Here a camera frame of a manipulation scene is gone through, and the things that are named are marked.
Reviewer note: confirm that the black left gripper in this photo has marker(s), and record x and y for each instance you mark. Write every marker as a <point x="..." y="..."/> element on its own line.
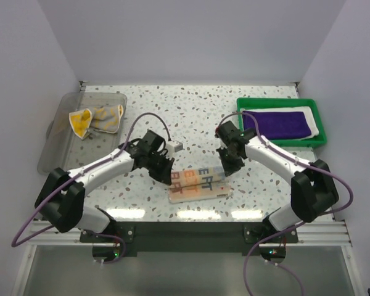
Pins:
<point x="164" y="178"/>

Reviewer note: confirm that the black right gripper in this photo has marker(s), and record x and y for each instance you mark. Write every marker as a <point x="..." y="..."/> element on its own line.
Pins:
<point x="229" y="168"/>

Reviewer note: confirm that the colourful patterned towel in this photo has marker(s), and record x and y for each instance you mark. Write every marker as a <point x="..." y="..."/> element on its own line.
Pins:
<point x="198" y="184"/>

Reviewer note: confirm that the purple towel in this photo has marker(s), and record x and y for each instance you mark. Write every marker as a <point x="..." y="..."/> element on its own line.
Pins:
<point x="279" y="125"/>

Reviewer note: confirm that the white towel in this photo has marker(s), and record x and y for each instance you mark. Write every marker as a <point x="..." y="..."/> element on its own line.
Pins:
<point x="306" y="110"/>

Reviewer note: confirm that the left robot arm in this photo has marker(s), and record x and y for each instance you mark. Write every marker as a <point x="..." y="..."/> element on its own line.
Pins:
<point x="61" y="200"/>

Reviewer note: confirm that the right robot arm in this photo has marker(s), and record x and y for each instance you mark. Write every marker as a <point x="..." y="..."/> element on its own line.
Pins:
<point x="311" y="191"/>

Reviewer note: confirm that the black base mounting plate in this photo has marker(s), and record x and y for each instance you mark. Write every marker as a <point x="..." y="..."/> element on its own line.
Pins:
<point x="132" y="238"/>

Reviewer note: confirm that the yellow grey patterned towel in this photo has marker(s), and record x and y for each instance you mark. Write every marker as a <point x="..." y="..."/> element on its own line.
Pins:
<point x="103" y="119"/>

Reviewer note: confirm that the green plastic tray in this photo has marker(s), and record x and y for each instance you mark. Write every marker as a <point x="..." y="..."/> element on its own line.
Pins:
<point x="259" y="103"/>

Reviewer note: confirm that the clear grey plastic bin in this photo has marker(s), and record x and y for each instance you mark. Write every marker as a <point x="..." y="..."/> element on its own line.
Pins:
<point x="63" y="148"/>

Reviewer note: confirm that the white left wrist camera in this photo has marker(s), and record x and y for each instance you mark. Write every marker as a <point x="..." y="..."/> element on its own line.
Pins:
<point x="174" y="147"/>

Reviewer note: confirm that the aluminium frame rail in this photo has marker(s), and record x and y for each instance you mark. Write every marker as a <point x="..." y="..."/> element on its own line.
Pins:
<point x="315" y="234"/>

